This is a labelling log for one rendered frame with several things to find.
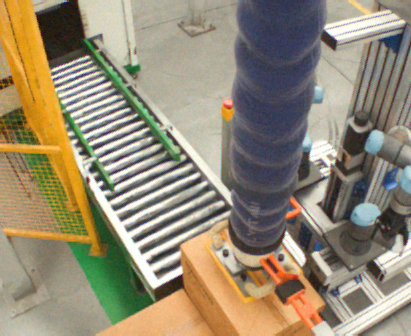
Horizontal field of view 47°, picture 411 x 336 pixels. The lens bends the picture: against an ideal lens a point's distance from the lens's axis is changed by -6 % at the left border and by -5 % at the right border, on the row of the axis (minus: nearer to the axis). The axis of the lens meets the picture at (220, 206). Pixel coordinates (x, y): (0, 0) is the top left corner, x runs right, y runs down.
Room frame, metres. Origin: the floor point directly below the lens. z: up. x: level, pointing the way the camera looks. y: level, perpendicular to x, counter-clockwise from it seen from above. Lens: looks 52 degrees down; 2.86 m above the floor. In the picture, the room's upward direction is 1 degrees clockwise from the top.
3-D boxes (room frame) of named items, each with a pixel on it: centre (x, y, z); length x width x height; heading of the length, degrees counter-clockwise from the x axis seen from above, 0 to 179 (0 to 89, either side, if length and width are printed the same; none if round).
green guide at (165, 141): (2.82, 0.68, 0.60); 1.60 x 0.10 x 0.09; 34
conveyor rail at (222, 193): (2.56, 0.43, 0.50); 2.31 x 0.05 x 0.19; 34
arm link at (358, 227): (1.22, -0.62, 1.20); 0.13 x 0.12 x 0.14; 55
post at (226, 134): (2.16, -0.04, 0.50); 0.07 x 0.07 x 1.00; 34
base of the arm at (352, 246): (1.22, -0.62, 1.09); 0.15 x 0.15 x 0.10
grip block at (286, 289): (0.90, -0.27, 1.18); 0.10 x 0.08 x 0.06; 121
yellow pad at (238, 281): (1.06, -0.06, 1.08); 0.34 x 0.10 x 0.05; 31
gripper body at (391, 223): (0.89, -0.55, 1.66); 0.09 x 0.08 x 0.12; 119
